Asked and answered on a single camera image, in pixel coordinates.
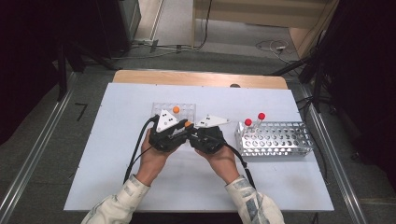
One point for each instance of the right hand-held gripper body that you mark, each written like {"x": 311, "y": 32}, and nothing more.
{"x": 207, "y": 140}

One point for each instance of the person's dark trousers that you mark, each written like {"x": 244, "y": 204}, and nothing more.
{"x": 186, "y": 218}

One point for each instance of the aluminium floor rail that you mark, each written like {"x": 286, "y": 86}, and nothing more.
{"x": 339, "y": 174}
{"x": 40, "y": 133}

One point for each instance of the orange-capped clear tube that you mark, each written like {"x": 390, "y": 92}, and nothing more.
{"x": 176, "y": 109}
{"x": 188, "y": 123}

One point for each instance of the light wooden furniture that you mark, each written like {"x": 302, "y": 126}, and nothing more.
{"x": 258, "y": 14}

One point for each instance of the dark grey cabinet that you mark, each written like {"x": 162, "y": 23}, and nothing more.
{"x": 124, "y": 21}

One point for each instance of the clear acrylic tube rack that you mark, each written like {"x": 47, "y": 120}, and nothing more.
{"x": 186, "y": 109}

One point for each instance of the perforated metal tube rack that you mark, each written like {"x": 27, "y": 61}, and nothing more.
{"x": 277, "y": 140}

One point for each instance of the person's left hand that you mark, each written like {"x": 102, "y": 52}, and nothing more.
{"x": 152, "y": 165}

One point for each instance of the red-capped clear tube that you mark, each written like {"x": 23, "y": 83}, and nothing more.
{"x": 261, "y": 116}
{"x": 248, "y": 122}

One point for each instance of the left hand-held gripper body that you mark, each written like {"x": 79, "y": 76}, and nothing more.
{"x": 163, "y": 140}

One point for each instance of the black metal stand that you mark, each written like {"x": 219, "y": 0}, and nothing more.
{"x": 62, "y": 71}
{"x": 317, "y": 77}

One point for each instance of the person's right hand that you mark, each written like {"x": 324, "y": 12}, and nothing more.
{"x": 222, "y": 165}

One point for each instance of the white board sheet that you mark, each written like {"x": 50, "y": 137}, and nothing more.
{"x": 193, "y": 186}

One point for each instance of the dark curtain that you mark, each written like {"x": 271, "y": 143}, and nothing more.
{"x": 370, "y": 77}
{"x": 28, "y": 62}

